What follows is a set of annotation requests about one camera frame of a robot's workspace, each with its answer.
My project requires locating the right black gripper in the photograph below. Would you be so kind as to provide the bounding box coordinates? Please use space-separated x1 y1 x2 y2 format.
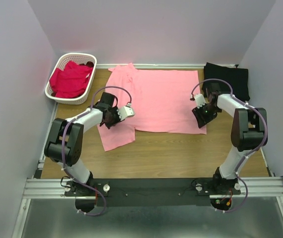
192 103 220 129

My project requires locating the light pink t shirt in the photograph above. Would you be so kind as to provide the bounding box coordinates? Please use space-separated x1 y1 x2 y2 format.
98 63 207 151

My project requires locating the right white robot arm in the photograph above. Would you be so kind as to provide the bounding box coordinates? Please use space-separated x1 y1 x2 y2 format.
190 79 268 195

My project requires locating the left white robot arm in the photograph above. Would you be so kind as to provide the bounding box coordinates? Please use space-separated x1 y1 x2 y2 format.
44 92 135 198

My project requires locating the folded black t shirt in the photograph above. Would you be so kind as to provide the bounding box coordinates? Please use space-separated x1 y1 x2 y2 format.
204 62 250 102

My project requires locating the red t shirt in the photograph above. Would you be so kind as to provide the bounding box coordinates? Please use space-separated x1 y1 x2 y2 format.
49 60 94 99

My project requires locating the white plastic laundry basket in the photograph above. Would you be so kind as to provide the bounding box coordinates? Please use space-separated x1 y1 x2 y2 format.
45 53 97 105

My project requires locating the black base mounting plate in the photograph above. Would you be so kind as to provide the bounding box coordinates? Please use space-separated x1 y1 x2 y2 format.
63 178 241 212

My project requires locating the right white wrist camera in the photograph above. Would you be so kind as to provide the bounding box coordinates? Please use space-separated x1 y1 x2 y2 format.
190 94 207 108

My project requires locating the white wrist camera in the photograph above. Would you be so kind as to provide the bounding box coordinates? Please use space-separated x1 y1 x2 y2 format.
117 106 135 121
190 94 207 108

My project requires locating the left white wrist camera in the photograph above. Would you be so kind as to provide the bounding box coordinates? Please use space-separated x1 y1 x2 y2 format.
117 106 135 121

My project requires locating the aluminium frame rail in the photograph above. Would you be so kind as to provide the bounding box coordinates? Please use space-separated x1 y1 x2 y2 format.
23 177 283 199

